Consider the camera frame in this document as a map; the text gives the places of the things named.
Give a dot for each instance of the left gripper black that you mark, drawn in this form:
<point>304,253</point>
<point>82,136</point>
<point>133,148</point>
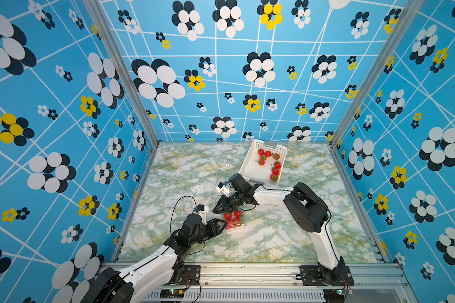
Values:
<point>217,226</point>

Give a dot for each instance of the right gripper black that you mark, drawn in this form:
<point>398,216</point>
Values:
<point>223,209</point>

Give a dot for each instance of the clear plastic clamshell container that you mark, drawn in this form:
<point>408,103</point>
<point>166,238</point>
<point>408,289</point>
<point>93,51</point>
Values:
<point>243,221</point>

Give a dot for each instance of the white perforated plastic basket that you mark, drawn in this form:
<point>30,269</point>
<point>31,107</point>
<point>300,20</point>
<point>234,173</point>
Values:
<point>256,173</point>

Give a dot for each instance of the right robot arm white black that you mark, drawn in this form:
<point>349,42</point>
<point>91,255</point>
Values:
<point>307,209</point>

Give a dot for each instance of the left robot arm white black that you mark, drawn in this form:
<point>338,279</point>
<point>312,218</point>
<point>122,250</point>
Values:
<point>165,266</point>

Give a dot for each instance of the green circuit board left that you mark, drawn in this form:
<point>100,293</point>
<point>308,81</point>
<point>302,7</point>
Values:
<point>172,294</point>

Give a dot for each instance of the green circuit board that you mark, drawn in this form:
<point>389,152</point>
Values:
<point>172,294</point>
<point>336,295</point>

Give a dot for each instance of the green circuit board right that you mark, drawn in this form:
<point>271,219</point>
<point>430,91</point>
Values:
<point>336,295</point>

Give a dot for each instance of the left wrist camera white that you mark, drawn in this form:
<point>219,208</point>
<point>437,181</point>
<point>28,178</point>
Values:
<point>202,211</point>

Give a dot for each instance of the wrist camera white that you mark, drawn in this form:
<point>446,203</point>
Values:
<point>224,188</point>
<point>202,211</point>

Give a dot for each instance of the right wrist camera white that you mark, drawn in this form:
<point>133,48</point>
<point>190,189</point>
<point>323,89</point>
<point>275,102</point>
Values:
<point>224,188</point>

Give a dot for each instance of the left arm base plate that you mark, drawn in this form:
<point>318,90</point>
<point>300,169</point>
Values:
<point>185,274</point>

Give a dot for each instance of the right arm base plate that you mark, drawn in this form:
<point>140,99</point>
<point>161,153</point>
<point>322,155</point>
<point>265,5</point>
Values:
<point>316,275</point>

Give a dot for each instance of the aluminium front rail frame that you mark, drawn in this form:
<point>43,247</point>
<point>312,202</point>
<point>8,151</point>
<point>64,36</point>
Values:
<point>276,282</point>

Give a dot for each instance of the left aluminium corner post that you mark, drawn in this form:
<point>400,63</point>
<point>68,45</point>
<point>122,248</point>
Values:
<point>99,19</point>

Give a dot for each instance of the aluminium corner post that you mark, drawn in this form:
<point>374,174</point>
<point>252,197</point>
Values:
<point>408,14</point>
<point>99,19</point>

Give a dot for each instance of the right aluminium corner post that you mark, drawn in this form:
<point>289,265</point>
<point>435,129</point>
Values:
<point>408,14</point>

